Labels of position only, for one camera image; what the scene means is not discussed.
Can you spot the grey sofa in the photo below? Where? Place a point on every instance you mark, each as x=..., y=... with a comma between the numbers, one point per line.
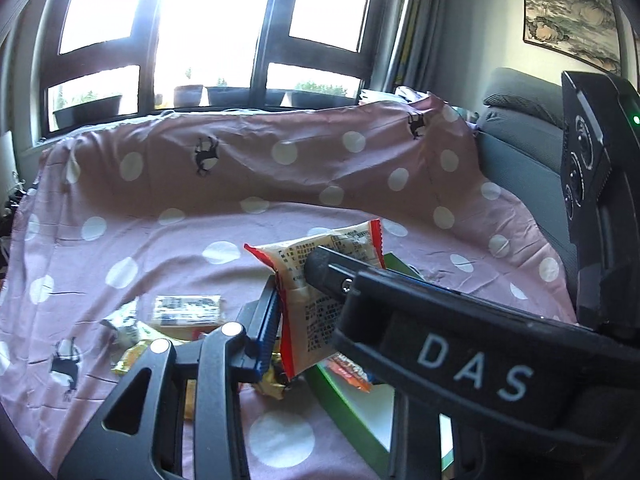
x=525, y=150

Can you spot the pink polka dot blanket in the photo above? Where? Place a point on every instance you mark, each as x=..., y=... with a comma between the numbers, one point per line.
x=300, y=185

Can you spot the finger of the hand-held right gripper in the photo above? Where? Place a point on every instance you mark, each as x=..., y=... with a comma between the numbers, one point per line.
x=450, y=340

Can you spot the yellow green snack packet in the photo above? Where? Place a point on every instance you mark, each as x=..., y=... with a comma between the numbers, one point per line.
x=132, y=357

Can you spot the dark planter pot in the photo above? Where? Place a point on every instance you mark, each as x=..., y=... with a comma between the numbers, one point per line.
x=235, y=96
x=320, y=100
x=87, y=110
x=188, y=96

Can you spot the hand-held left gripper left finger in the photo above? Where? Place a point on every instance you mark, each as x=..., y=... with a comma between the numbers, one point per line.
x=268, y=332

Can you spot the silver crinkled snack packet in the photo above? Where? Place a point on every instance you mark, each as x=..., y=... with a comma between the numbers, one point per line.
x=122, y=325

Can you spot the landscape wall painting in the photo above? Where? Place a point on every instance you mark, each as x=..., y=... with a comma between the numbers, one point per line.
x=570, y=10

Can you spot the green cardboard box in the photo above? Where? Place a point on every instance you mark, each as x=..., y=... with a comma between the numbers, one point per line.
x=357, y=412

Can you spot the yellow crinkled wrapper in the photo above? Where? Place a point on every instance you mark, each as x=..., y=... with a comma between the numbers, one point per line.
x=270, y=385

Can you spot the orange snack packet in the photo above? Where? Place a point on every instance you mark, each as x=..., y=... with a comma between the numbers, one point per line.
x=350, y=374

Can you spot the cream snack packet red edges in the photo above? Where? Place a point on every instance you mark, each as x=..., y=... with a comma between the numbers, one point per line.
x=307, y=327

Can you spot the grey curtain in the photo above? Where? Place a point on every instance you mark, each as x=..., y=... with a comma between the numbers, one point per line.
x=415, y=20

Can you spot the white silver bar packet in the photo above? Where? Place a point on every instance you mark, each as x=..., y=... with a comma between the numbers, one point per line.
x=187, y=310

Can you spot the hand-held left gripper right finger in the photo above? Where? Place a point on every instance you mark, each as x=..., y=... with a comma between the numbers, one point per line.
x=415, y=442

